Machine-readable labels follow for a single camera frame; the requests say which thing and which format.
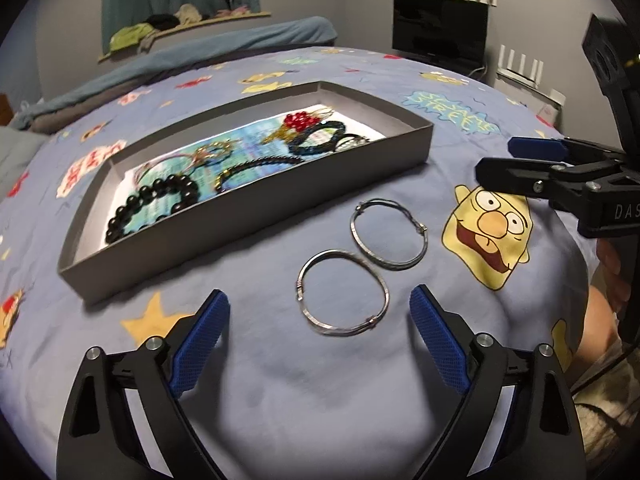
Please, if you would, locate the silver bangle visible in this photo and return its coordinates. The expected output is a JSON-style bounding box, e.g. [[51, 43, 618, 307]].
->
[[295, 248, 390, 338], [349, 197, 428, 271]]

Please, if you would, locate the black large bead bracelet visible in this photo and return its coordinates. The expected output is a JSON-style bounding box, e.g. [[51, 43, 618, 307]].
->
[[103, 173, 201, 245]]

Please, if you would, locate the pink woven string bracelet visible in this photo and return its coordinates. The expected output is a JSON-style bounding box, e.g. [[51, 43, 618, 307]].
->
[[133, 150, 202, 186]]

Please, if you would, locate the dark garnet bead strand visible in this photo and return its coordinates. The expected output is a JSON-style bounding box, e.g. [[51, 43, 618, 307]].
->
[[214, 154, 307, 194]]

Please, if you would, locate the gold ornate bracelet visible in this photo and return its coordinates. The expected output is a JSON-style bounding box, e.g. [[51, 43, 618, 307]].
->
[[188, 138, 237, 165]]

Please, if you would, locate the blue beaded bracelet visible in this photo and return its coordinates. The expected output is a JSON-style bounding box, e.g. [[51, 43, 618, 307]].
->
[[286, 119, 348, 157]]

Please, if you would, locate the red bead gold chain bracelet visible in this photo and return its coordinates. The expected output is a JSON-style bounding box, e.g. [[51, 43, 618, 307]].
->
[[261, 106, 335, 146]]

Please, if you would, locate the person's right hand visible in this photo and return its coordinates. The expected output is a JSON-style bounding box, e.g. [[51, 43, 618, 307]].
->
[[597, 238, 631, 313]]

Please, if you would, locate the white wifi router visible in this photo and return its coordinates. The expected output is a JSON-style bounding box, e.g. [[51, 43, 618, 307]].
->
[[494, 44, 566, 108]]

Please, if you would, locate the blue cartoon print bedspread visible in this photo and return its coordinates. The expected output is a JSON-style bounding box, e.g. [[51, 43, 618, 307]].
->
[[1, 48, 596, 479]]

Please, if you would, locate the grey shallow cardboard tray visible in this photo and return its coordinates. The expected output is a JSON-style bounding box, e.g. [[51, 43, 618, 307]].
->
[[58, 81, 434, 304]]

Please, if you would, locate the black monitor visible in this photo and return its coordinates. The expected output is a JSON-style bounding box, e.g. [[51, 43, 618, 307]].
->
[[392, 0, 489, 70]]

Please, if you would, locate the printed paper sheet in tray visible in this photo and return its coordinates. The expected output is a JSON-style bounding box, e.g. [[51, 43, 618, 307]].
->
[[103, 104, 383, 245]]

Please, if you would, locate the grey pillow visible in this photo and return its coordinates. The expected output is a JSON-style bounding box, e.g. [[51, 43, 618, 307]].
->
[[0, 126, 49, 200]]

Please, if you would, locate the teal folded blanket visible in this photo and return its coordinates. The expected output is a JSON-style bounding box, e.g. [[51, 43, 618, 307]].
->
[[9, 16, 337, 134]]

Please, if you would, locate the wooden headboard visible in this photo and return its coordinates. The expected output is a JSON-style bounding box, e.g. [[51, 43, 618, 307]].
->
[[0, 93, 14, 126]]

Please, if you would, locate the green cloth on shelf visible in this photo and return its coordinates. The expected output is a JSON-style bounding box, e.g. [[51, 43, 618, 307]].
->
[[108, 22, 157, 53]]

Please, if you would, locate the wooden window shelf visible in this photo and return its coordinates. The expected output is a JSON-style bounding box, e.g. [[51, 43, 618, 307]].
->
[[129, 11, 272, 52]]

